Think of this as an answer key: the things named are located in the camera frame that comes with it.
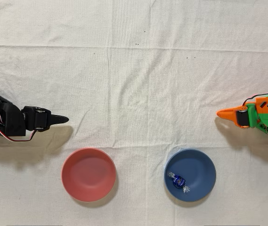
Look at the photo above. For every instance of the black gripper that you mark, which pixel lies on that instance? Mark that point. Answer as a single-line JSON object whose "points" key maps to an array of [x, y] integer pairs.
{"points": [[40, 118]]}

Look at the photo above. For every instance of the blue bowl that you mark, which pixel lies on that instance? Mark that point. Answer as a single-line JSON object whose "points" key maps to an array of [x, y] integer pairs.
{"points": [[199, 164]]}

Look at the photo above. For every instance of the pink bowl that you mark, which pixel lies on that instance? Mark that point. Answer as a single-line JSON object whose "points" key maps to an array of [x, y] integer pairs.
{"points": [[89, 175]]}

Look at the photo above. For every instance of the white tablecloth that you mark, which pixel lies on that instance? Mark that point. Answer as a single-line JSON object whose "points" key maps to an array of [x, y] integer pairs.
{"points": [[134, 94]]}

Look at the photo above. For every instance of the blue candy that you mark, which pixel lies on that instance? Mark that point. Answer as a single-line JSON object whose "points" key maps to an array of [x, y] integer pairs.
{"points": [[179, 181]]}

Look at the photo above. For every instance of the green orange gripper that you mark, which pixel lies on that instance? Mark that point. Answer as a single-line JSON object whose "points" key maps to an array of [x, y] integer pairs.
{"points": [[241, 117]]}

